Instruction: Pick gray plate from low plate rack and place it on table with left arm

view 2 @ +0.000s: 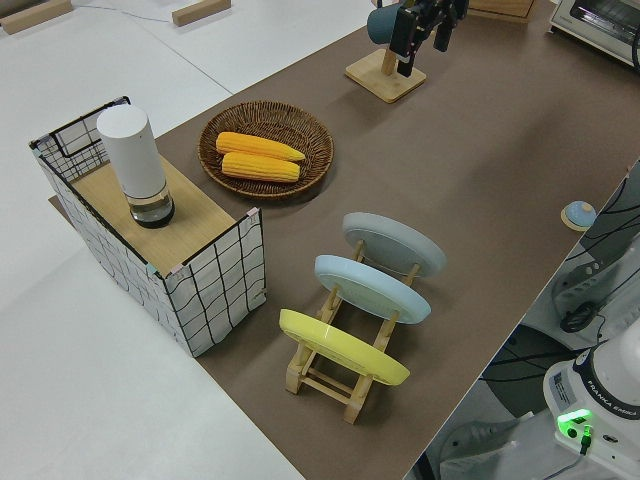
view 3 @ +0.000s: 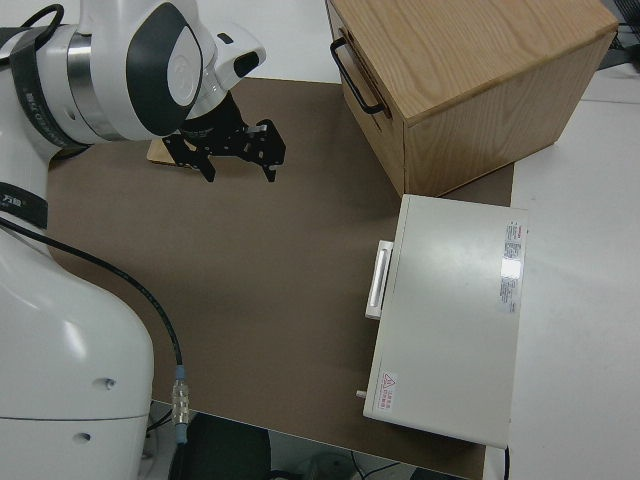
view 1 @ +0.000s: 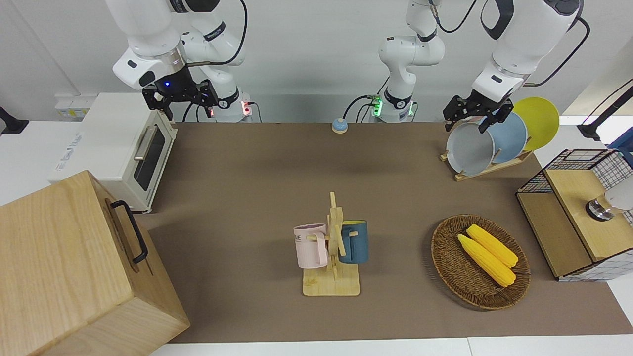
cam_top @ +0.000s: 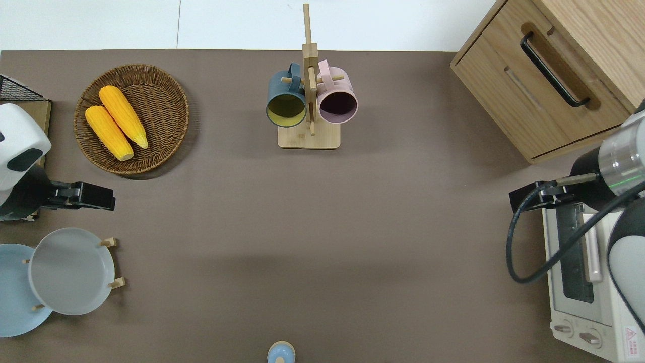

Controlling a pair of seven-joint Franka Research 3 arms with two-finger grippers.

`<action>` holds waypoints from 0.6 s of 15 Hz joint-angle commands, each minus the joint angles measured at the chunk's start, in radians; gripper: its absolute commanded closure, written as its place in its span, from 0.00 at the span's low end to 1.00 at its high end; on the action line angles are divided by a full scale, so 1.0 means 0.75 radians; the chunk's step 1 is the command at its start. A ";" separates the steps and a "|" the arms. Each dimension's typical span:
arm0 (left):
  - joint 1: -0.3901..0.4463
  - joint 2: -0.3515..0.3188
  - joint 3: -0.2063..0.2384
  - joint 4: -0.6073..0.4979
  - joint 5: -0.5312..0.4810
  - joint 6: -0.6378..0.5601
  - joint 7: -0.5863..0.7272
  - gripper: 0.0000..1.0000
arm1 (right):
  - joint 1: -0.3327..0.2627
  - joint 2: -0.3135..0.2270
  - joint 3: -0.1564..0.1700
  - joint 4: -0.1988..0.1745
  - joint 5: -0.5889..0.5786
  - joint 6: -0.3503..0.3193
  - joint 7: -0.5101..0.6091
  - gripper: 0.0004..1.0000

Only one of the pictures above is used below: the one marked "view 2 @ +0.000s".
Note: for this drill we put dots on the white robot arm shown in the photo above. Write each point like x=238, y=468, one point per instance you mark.
x=620, y=440

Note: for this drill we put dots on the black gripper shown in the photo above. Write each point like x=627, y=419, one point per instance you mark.
x=435, y=6

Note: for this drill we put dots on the yellow corn cob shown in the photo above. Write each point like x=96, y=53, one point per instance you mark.
x=260, y=167
x=255, y=145

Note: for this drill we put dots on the light blue plate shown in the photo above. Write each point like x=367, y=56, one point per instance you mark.
x=370, y=290

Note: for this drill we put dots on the brown table mat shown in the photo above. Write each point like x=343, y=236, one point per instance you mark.
x=450, y=150

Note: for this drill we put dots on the wooden shelf insert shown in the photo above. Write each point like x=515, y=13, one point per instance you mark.
x=190, y=220

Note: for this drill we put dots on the wooden block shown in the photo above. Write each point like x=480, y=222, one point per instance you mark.
x=35, y=15
x=200, y=12

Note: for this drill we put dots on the wooden mug rack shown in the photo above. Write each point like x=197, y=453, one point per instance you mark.
x=385, y=85

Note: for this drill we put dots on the white cylindrical bottle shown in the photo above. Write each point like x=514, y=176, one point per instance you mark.
x=132, y=155

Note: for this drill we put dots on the dark blue mug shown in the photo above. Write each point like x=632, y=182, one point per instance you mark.
x=380, y=25

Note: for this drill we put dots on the white power strip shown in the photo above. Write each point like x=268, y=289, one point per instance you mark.
x=582, y=285

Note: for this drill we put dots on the white toaster oven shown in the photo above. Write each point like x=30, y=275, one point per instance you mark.
x=590, y=20

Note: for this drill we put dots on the gray plate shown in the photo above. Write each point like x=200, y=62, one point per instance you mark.
x=395, y=245

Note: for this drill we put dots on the round wicker basket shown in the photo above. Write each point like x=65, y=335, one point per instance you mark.
x=310, y=145

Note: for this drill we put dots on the wooden plate rack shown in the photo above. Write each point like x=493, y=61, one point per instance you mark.
x=354, y=407

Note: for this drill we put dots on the yellow plate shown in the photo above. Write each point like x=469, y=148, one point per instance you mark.
x=345, y=350

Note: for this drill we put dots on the blue service bell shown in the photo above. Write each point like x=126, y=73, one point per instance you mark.
x=579, y=212

